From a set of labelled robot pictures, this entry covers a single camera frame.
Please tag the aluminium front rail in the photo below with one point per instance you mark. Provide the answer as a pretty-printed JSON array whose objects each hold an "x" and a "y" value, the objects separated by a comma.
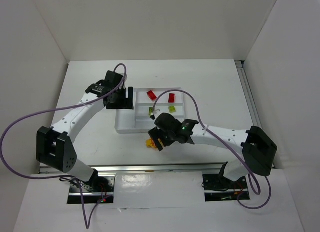
[{"x": 159, "y": 167}]

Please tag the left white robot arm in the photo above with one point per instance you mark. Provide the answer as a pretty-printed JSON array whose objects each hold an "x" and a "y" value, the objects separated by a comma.
[{"x": 55, "y": 144}]

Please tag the aluminium side rail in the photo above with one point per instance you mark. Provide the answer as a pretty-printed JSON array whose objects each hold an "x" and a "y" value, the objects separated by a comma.
[{"x": 247, "y": 89}]

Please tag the brown lego brick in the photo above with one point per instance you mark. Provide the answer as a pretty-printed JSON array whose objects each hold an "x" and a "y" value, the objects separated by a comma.
[{"x": 160, "y": 141}]

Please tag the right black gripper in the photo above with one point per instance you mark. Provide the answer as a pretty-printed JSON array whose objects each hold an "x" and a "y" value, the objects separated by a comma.
[{"x": 158, "y": 139}]

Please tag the white compartment tray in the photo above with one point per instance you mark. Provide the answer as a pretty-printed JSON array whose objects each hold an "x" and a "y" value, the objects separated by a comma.
[{"x": 138, "y": 120}]

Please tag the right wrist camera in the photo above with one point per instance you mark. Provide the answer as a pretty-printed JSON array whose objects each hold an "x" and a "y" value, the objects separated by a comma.
[{"x": 156, "y": 114}]

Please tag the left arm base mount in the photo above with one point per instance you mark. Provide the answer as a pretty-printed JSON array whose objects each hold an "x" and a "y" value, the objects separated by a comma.
[{"x": 90, "y": 195}]

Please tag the red lego brick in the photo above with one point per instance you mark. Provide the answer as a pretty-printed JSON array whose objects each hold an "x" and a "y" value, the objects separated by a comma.
[
  {"x": 171, "y": 97},
  {"x": 151, "y": 94}
]

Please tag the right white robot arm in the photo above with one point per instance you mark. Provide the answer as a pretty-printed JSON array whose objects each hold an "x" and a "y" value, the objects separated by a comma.
[{"x": 224, "y": 138}]

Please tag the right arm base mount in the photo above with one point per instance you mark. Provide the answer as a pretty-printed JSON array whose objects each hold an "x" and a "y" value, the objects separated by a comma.
[{"x": 218, "y": 188}]

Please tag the yellow lego brick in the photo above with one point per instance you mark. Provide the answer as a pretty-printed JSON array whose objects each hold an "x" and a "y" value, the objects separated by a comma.
[{"x": 150, "y": 144}]

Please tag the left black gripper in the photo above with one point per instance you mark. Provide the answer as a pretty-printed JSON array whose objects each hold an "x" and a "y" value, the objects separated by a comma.
[{"x": 120, "y": 103}]

